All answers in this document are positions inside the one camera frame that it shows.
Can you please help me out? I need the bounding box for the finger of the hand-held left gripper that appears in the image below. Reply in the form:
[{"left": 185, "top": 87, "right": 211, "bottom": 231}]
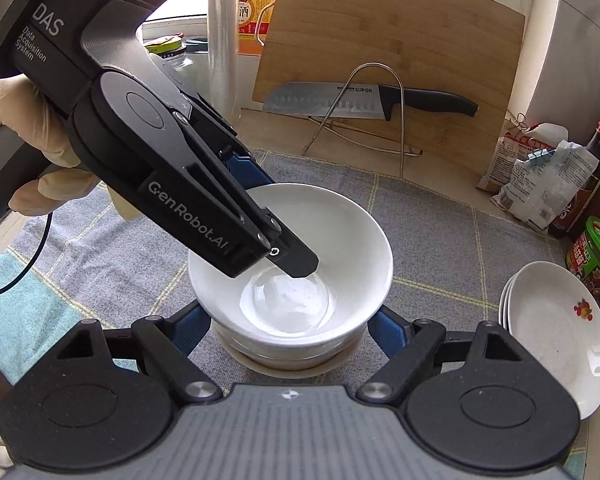
[
  {"left": 180, "top": 87, "right": 277, "bottom": 192},
  {"left": 139, "top": 107, "right": 320, "bottom": 279}
]

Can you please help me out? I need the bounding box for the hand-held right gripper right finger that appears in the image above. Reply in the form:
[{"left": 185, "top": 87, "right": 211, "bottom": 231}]
[{"left": 357, "top": 307, "right": 527, "bottom": 404}]

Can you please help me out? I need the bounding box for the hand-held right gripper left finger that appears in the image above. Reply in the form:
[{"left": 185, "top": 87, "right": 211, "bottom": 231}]
[{"left": 55, "top": 302, "right": 226, "bottom": 404}]

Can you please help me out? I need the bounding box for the white bowl with pink flowers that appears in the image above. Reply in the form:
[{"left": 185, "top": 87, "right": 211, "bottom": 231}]
[
  {"left": 212, "top": 320, "right": 368, "bottom": 361},
  {"left": 187, "top": 183, "right": 395, "bottom": 348}
]

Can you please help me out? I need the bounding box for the wide white bowl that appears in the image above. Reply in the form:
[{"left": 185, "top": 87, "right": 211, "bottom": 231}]
[{"left": 232, "top": 345, "right": 353, "bottom": 372}]

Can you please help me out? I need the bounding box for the white plate with fruit print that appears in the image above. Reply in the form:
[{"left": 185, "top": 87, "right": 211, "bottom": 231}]
[
  {"left": 498, "top": 280, "right": 511, "bottom": 330},
  {"left": 505, "top": 260, "right": 600, "bottom": 421},
  {"left": 501, "top": 272, "right": 518, "bottom": 333}
]

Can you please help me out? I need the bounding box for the person's left hand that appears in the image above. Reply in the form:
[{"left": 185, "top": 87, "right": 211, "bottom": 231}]
[{"left": 0, "top": 72, "right": 132, "bottom": 221}]

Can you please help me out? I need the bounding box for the grey checked towel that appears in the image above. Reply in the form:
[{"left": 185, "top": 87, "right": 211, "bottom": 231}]
[{"left": 0, "top": 147, "right": 571, "bottom": 401}]

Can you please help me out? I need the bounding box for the glass jar with label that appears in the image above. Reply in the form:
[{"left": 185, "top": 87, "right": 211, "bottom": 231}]
[{"left": 145, "top": 34, "right": 193, "bottom": 78}]

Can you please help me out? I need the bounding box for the tall plastic wrap roll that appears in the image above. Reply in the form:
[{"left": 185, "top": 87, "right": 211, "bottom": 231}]
[{"left": 207, "top": 0, "right": 241, "bottom": 116}]

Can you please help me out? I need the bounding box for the orange oil bottle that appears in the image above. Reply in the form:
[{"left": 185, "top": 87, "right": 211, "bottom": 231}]
[{"left": 237, "top": 0, "right": 288, "bottom": 57}]

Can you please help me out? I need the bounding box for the bamboo cutting board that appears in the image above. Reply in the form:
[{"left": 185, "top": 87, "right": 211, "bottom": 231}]
[{"left": 252, "top": 0, "right": 526, "bottom": 178}]

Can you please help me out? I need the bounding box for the red and white bag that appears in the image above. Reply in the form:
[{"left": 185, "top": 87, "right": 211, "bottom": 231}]
[{"left": 476, "top": 122, "right": 571, "bottom": 196}]

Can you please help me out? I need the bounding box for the white and blue bag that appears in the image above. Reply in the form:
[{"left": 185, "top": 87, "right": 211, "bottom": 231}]
[{"left": 490, "top": 140, "right": 600, "bottom": 233}]

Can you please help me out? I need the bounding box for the green-lidded sauce jar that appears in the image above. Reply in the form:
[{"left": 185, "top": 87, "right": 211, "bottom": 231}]
[{"left": 566, "top": 216, "right": 600, "bottom": 297}]

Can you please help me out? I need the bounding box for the metal wire rack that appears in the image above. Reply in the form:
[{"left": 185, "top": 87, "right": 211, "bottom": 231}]
[{"left": 302, "top": 62, "right": 423, "bottom": 178}]

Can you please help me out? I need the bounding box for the black cable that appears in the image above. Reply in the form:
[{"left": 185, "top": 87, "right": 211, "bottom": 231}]
[{"left": 0, "top": 210, "right": 56, "bottom": 301}]

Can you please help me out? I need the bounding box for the black-handled kitchen knife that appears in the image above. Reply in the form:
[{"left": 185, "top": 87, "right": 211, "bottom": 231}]
[{"left": 261, "top": 81, "right": 480, "bottom": 122}]

